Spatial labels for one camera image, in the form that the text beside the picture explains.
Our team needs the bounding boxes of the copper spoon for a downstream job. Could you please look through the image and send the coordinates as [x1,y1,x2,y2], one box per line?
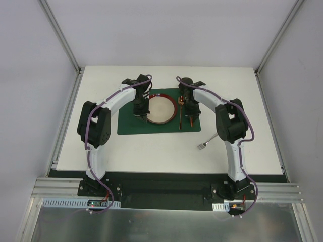
[178,95,184,130]

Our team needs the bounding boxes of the green placemat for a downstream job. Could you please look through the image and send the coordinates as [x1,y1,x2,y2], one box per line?
[117,102,201,135]

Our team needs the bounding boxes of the red rimmed beige plate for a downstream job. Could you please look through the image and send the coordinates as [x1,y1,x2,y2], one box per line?
[147,93,177,125]

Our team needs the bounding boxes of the silver fork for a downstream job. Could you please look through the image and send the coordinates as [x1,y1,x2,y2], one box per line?
[197,133,218,150]

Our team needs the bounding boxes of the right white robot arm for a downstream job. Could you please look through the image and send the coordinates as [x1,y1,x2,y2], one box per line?
[176,76,250,200]

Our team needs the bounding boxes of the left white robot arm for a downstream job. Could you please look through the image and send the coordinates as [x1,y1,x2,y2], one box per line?
[77,74,152,196]

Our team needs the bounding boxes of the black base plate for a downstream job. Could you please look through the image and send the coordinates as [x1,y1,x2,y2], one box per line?
[77,172,256,211]

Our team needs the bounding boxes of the right white cable duct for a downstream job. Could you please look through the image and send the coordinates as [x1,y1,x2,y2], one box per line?
[212,202,230,212]

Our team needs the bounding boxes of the white cable duct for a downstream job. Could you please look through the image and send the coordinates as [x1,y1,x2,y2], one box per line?
[212,202,230,212]
[42,198,121,209]

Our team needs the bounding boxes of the aluminium front rail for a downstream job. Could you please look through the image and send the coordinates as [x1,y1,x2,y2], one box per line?
[31,177,305,203]

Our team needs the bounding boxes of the left aluminium frame post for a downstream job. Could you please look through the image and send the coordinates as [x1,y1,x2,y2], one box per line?
[37,0,83,74]

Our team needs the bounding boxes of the aluminium frame post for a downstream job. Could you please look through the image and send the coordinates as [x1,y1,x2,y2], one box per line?
[254,0,306,77]
[37,0,83,74]

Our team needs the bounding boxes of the left white cable duct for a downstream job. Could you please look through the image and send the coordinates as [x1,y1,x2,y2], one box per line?
[42,198,121,209]

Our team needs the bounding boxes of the right aluminium frame post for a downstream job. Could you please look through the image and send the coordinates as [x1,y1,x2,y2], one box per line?
[254,0,306,77]

